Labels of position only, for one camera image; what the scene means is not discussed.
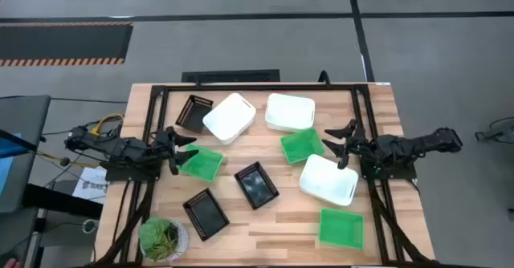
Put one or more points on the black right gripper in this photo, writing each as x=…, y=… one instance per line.
x=355, y=147

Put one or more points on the black slotted plastic basket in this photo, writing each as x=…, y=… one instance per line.
x=194, y=115
x=206, y=215
x=256, y=185

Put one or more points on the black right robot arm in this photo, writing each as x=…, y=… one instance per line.
x=409, y=143

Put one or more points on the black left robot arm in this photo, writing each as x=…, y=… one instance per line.
x=120, y=147

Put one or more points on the white plastic bin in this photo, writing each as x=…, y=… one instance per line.
x=290, y=112
x=327, y=179
x=229, y=117

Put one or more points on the black metal table frame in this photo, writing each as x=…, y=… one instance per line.
x=257, y=87

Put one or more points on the white printed paper sheet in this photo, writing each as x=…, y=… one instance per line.
x=91, y=184

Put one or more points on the blue panel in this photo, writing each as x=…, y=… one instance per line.
x=7, y=167

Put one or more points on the black floor plate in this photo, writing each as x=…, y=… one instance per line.
x=231, y=76

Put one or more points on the green plastic basket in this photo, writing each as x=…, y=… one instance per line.
x=302, y=145
x=205, y=165
x=341, y=228

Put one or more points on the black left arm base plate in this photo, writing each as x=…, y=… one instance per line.
x=128, y=173

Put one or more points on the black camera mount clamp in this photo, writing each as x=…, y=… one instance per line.
x=324, y=77

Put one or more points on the black hazard-striped floor mat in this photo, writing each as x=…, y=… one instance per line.
x=64, y=43

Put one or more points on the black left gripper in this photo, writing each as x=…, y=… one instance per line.
x=170, y=151

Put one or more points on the green potted plant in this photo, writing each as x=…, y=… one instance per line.
x=162, y=239

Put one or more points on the gray desk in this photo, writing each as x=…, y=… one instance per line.
x=22, y=111

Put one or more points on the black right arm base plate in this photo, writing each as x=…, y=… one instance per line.
x=395, y=172

